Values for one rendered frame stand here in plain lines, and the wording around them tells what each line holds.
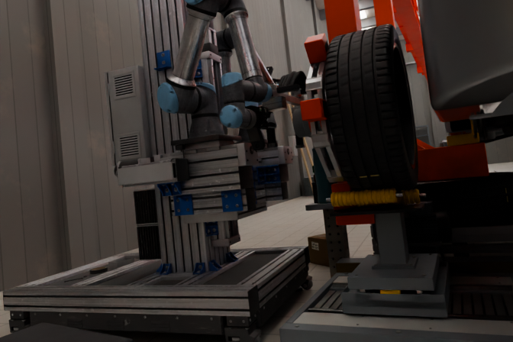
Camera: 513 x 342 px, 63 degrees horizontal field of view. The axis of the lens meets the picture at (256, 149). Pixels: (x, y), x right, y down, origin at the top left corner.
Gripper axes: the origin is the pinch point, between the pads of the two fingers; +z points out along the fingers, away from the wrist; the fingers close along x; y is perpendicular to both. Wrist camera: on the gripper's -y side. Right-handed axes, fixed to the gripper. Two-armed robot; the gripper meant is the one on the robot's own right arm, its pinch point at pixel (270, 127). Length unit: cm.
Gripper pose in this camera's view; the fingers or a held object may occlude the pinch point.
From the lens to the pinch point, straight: 175.6
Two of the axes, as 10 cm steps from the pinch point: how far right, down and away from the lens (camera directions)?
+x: -8.9, 1.2, 4.3
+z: 4.3, 0.1, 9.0
